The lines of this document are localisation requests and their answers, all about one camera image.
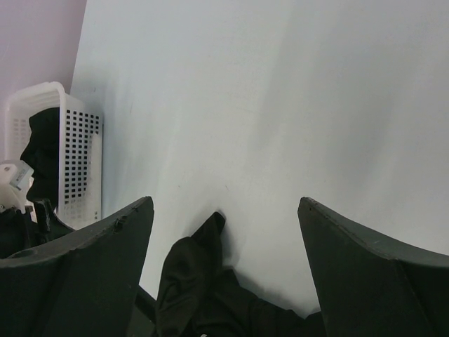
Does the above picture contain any black shirt in basket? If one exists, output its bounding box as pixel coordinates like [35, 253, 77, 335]
[20, 107, 60, 208]

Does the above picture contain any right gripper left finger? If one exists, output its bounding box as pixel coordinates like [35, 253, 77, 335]
[1, 197, 154, 336]

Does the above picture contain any white plastic basket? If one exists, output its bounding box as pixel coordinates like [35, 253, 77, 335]
[5, 81, 104, 229]

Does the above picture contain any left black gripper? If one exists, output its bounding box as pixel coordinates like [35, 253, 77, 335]
[1, 199, 74, 258]

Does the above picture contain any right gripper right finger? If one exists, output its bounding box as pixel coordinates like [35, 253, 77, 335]
[297, 197, 448, 336]

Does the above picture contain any black printed t shirt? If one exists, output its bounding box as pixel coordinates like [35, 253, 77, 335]
[150, 212, 326, 336]

